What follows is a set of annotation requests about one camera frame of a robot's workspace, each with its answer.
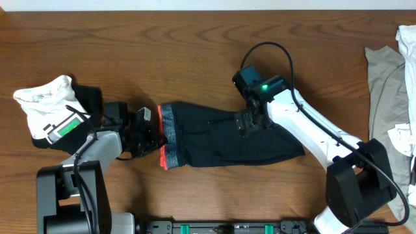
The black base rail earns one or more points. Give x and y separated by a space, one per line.
170 226

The folded white printed shirt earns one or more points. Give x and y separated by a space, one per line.
45 106

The beige garment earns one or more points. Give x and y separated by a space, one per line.
388 106

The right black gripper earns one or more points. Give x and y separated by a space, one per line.
246 124

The black leggings with grey waistband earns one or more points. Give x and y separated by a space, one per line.
204 137

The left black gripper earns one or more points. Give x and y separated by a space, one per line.
148 138

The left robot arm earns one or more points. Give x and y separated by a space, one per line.
72 196

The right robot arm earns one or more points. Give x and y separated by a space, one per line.
359 178

